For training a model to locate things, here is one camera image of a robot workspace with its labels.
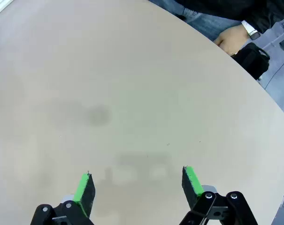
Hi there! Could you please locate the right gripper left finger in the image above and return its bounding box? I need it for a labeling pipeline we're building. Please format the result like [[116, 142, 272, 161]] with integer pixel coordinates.
[[30, 172, 96, 225]]

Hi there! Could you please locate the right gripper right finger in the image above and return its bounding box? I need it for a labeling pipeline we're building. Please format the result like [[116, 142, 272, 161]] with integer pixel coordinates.
[[179, 165, 259, 225]]

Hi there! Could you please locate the person's left forearm black sleeve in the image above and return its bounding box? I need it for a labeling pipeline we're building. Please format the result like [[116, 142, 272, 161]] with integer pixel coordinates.
[[226, 0, 284, 35]]

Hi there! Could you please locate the person's left hand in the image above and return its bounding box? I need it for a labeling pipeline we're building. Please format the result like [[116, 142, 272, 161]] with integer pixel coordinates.
[[213, 23, 250, 56]]

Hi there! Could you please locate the black bag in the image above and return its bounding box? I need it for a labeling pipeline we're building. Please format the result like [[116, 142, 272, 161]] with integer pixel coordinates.
[[230, 42, 271, 81]]

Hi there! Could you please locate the white smartwatch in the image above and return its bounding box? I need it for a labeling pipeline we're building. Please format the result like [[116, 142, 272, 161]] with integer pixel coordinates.
[[241, 19, 261, 40]]

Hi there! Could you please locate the person's black jacket torso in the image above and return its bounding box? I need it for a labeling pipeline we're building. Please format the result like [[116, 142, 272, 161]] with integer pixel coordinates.
[[174, 0, 241, 21]]

